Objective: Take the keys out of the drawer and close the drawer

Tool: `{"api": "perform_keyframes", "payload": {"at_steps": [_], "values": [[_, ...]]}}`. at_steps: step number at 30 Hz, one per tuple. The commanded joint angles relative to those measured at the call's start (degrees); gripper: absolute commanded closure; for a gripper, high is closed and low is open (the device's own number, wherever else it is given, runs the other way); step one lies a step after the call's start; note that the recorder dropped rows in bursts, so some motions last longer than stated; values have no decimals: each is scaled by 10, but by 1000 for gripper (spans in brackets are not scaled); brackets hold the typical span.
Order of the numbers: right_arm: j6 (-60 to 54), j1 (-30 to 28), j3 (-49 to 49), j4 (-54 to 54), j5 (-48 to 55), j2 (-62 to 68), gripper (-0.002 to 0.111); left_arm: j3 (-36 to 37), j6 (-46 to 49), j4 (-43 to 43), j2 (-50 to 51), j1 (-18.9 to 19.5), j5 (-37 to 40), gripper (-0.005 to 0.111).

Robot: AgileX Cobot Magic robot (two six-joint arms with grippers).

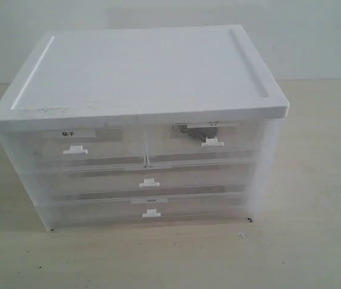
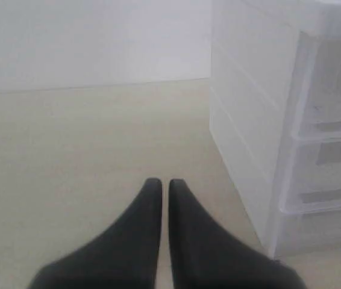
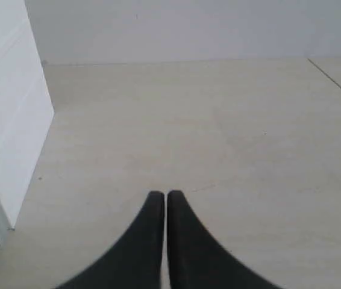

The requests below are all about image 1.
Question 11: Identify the key bunch with blue tag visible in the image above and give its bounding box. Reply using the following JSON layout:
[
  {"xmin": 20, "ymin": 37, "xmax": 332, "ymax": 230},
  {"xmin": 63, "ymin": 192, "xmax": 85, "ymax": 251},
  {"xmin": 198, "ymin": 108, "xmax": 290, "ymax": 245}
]
[{"xmin": 172, "ymin": 125, "xmax": 218, "ymax": 143}]

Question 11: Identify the bottom wide translucent drawer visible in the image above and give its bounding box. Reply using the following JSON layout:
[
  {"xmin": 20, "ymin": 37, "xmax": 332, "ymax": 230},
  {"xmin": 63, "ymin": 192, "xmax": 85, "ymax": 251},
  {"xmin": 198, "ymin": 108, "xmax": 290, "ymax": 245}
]
[{"xmin": 50, "ymin": 192, "xmax": 251, "ymax": 227}]

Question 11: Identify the white translucent drawer cabinet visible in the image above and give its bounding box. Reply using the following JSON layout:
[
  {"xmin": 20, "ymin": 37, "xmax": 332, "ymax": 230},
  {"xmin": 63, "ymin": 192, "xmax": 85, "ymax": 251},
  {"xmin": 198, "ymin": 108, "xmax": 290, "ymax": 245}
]
[{"xmin": 0, "ymin": 25, "xmax": 289, "ymax": 231}]

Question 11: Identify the middle wide translucent drawer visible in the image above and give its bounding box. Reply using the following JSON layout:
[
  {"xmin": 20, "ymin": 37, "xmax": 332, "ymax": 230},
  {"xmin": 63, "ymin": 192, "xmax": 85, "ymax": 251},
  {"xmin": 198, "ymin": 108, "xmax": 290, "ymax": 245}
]
[{"xmin": 39, "ymin": 163, "xmax": 255, "ymax": 200}]

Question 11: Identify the wide translucent drawer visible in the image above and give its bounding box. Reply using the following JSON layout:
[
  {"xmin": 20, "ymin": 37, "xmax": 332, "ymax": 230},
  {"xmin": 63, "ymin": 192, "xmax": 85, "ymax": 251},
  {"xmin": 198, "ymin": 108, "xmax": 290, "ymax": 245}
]
[
  {"xmin": 50, "ymin": 192, "xmax": 251, "ymax": 227},
  {"xmin": 39, "ymin": 163, "xmax": 255, "ymax": 200}
]

